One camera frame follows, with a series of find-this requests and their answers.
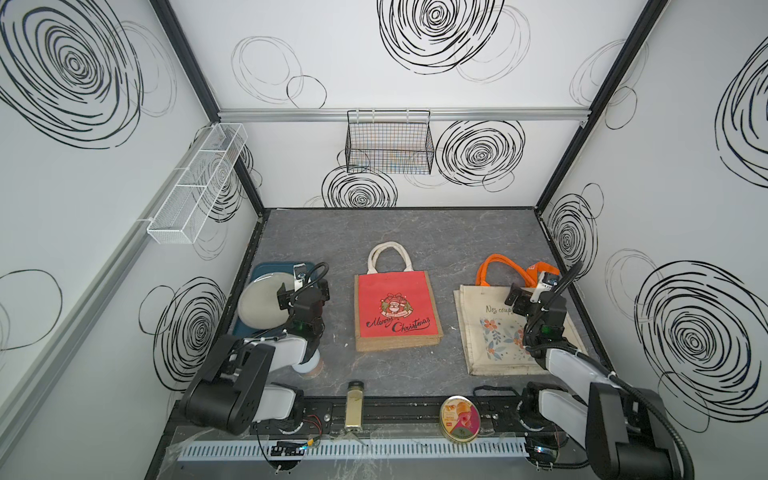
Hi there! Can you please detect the beige floral canvas tote bag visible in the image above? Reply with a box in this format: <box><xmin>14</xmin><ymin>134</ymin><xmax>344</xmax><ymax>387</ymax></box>
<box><xmin>454</xmin><ymin>254</ymin><xmax>584</xmax><ymax>376</ymax></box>

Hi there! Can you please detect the red jute Christmas bag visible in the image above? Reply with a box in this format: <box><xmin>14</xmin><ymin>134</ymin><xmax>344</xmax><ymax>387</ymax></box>
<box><xmin>354</xmin><ymin>241</ymin><xmax>443</xmax><ymax>353</ymax></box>

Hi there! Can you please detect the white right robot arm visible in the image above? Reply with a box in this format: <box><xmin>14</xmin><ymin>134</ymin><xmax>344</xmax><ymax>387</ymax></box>
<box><xmin>505</xmin><ymin>284</ymin><xmax>695</xmax><ymax>479</ymax></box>

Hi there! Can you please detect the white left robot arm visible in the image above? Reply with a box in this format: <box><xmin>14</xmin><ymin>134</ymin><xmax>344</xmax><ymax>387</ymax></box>
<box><xmin>179</xmin><ymin>280</ymin><xmax>330</xmax><ymax>435</ymax></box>

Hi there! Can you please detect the grey round plate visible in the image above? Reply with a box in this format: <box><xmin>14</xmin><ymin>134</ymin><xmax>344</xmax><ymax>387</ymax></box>
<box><xmin>237</xmin><ymin>272</ymin><xmax>294</xmax><ymax>330</ymax></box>

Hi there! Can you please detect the white lidded jar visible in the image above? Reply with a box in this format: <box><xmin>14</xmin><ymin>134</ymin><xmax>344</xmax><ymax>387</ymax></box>
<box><xmin>292</xmin><ymin>350</ymin><xmax>324</xmax><ymax>378</ymax></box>

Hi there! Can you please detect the teal tray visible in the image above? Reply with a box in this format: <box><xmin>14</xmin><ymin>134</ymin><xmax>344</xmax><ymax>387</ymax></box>
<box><xmin>232</xmin><ymin>262</ymin><xmax>314</xmax><ymax>337</ymax></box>

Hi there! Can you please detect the glass spice bottle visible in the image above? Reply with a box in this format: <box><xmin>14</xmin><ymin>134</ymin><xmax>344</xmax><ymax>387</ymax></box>
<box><xmin>344</xmin><ymin>380</ymin><xmax>364</xmax><ymax>431</ymax></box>

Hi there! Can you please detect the round pink tin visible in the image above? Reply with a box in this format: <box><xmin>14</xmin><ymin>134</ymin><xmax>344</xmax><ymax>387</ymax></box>
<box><xmin>439</xmin><ymin>396</ymin><xmax>481</xmax><ymax>443</ymax></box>

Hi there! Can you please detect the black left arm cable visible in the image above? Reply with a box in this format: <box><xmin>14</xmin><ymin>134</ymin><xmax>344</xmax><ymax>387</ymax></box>
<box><xmin>302</xmin><ymin>262</ymin><xmax>331</xmax><ymax>292</ymax></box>

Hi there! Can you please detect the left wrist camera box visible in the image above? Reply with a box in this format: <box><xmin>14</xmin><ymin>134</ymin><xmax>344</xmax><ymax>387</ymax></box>
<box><xmin>293</xmin><ymin>263</ymin><xmax>308</xmax><ymax>292</ymax></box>

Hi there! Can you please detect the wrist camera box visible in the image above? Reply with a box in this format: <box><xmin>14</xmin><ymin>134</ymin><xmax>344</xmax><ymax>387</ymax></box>
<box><xmin>293</xmin><ymin>263</ymin><xmax>308</xmax><ymax>292</ymax></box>
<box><xmin>531</xmin><ymin>271</ymin><xmax>561</xmax><ymax>302</ymax></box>

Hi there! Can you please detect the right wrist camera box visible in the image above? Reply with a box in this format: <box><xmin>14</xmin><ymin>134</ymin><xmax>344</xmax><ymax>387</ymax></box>
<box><xmin>531</xmin><ymin>271</ymin><xmax>561</xmax><ymax>302</ymax></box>

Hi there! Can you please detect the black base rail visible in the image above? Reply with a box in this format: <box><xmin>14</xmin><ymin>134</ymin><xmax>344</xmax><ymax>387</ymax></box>
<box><xmin>161</xmin><ymin>392</ymin><xmax>577</xmax><ymax>439</ymax></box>

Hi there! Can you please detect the white slotted cable duct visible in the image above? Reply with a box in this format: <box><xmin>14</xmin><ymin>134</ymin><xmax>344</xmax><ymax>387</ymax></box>
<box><xmin>179</xmin><ymin>437</ymin><xmax>528</xmax><ymax>461</ymax></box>

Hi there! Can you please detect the white wire wall shelf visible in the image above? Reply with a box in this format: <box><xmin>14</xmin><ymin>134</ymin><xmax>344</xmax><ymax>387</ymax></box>
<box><xmin>147</xmin><ymin>123</ymin><xmax>248</xmax><ymax>245</ymax></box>

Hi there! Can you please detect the black wire wall basket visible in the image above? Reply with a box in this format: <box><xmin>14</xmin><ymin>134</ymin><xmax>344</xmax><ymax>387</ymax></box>
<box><xmin>344</xmin><ymin>120</ymin><xmax>435</xmax><ymax>175</ymax></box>

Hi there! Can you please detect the aluminium wall rail back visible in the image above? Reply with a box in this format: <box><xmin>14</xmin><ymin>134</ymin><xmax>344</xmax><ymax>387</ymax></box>
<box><xmin>218</xmin><ymin>107</ymin><xmax>591</xmax><ymax>123</ymax></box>

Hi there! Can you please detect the aluminium wall rail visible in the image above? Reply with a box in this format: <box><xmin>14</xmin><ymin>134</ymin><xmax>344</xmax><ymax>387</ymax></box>
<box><xmin>1</xmin><ymin>143</ymin><xmax>193</xmax><ymax>458</ymax></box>
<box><xmin>218</xmin><ymin>107</ymin><xmax>591</xmax><ymax>123</ymax></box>

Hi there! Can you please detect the aluminium wall rail left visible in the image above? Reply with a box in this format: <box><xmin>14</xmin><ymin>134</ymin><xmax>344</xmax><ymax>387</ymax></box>
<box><xmin>1</xmin><ymin>143</ymin><xmax>193</xmax><ymax>458</ymax></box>

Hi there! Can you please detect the black corner frame post right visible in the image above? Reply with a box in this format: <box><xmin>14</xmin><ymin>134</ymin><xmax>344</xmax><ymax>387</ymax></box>
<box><xmin>534</xmin><ymin>0</ymin><xmax>669</xmax><ymax>214</ymax></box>

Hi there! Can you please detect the black corner frame post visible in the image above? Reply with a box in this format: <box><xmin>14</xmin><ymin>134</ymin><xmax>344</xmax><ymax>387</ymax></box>
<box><xmin>149</xmin><ymin>0</ymin><xmax>266</xmax><ymax>219</ymax></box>
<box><xmin>534</xmin><ymin>0</ymin><xmax>669</xmax><ymax>214</ymax></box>

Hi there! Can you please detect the black corner frame post left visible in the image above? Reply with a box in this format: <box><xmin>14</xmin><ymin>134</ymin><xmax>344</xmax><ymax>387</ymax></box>
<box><xmin>149</xmin><ymin>0</ymin><xmax>266</xmax><ymax>219</ymax></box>

